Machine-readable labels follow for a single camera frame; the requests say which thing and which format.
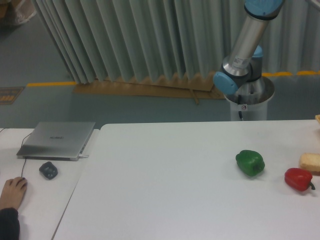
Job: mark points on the green bell pepper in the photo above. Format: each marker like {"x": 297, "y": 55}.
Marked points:
{"x": 250, "y": 162}

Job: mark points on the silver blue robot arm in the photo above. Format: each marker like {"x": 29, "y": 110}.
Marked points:
{"x": 250, "y": 42}

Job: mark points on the red bell pepper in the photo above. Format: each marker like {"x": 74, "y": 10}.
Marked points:
{"x": 299, "y": 179}

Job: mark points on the bread slice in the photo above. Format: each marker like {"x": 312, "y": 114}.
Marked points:
{"x": 310, "y": 162}

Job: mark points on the silver closed laptop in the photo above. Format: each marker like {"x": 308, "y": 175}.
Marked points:
{"x": 57, "y": 140}

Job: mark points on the person's bare hand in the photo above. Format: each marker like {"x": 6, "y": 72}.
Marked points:
{"x": 13, "y": 193}

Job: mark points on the brown cardboard sheet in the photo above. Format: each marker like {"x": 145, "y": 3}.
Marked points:
{"x": 196, "y": 89}

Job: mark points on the pale green folding curtain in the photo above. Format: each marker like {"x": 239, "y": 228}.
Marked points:
{"x": 138, "y": 39}

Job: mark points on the wooden board corner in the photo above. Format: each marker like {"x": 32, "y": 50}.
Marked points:
{"x": 317, "y": 118}

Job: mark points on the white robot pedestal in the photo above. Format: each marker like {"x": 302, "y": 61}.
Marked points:
{"x": 250, "y": 102}

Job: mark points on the dark grey small controller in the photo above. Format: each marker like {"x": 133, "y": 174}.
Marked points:
{"x": 48, "y": 170}

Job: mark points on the black sleeved forearm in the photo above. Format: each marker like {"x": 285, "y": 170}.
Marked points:
{"x": 9, "y": 224}

